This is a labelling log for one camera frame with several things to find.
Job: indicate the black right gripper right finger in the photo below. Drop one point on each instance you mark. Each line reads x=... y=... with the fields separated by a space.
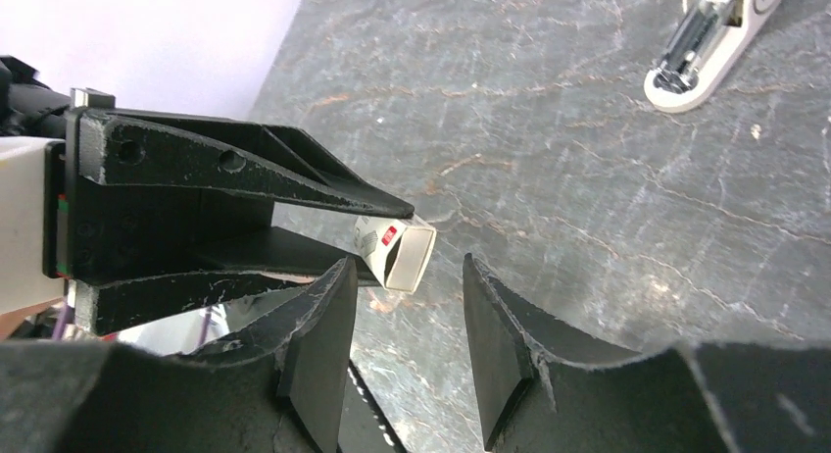
x=543 y=385

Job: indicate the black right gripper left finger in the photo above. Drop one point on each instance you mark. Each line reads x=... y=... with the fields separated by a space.
x=276 y=385

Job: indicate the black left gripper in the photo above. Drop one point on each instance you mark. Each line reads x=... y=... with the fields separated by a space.
x=129 y=204

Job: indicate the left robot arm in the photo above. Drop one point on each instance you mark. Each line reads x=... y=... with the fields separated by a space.
x=26 y=106

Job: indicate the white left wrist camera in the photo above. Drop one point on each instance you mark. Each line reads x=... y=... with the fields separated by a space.
x=23 y=283

